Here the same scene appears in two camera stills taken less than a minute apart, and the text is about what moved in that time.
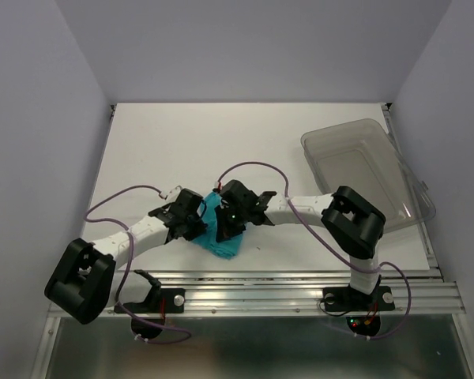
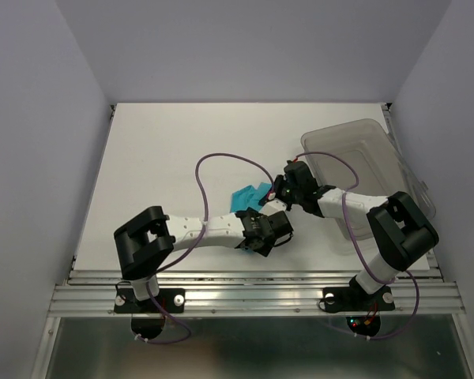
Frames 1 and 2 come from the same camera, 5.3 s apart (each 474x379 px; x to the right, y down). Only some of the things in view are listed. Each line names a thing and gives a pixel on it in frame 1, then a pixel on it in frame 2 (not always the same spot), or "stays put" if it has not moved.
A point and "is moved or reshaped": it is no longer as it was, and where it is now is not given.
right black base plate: x=348 y=299 stays put
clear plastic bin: x=361 y=155 stays put
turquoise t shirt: x=208 y=239 is moved or reshaped
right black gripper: x=224 y=231 to x=280 y=180
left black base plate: x=159 y=300 stays put
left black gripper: x=197 y=230 to x=264 y=249
